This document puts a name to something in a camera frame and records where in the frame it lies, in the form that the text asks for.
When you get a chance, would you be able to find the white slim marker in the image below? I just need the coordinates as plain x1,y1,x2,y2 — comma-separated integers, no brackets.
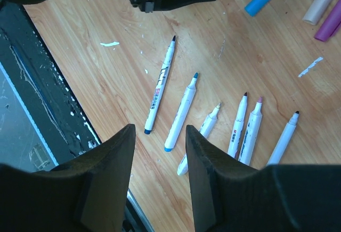
177,102,221,176

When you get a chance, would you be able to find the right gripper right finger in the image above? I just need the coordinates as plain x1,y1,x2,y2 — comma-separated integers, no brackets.
185,125,340,231

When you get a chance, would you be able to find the magenta pen cap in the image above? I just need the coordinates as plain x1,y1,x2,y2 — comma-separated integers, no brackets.
314,0,340,42

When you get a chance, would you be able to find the black marker pen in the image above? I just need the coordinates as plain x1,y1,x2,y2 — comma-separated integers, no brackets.
266,111,299,165

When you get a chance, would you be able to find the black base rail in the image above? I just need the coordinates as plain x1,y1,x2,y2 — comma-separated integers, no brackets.
1,3,151,231

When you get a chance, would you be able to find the pink marker pen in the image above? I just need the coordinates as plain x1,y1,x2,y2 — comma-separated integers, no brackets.
238,97,263,165

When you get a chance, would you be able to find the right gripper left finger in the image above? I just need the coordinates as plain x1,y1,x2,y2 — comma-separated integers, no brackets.
1,124,136,231

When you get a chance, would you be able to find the magenta cap marker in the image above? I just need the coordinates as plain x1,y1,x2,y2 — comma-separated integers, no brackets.
227,92,247,158

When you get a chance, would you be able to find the dark blue cap marker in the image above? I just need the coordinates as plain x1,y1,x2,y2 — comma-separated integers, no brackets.
144,36,176,135

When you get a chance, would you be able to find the white pen cap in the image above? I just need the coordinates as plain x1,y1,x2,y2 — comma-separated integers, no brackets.
302,0,332,25

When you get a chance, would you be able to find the light blue cap marker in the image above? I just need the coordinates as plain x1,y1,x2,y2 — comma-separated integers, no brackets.
164,72,199,152

